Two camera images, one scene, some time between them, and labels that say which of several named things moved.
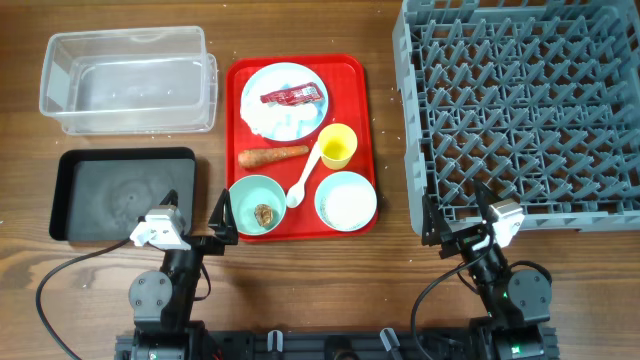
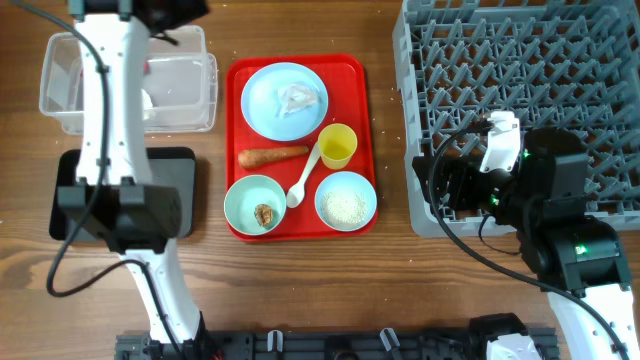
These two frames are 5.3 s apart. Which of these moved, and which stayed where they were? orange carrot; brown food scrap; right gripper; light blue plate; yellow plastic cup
Moved: right gripper
Stayed: light blue plate; yellow plastic cup; orange carrot; brown food scrap
